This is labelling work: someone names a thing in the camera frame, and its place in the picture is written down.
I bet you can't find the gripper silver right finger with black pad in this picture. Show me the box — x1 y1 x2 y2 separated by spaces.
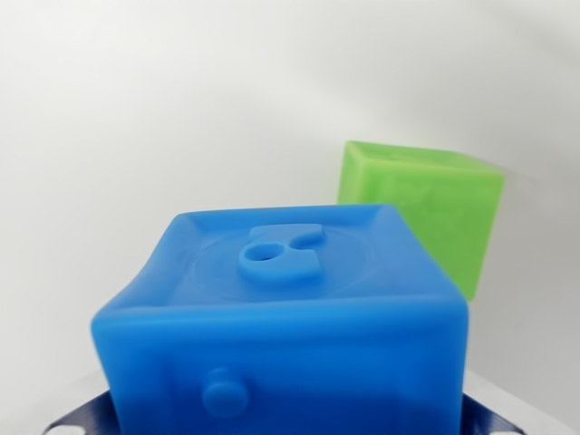
459 369 538 435

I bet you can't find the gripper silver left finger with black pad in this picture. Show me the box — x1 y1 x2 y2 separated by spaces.
43 371 120 435

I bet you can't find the blue rubber cube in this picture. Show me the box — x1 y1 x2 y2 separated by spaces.
89 203 469 435

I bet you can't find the green rubber cube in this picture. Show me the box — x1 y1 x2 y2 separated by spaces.
337 140 506 303

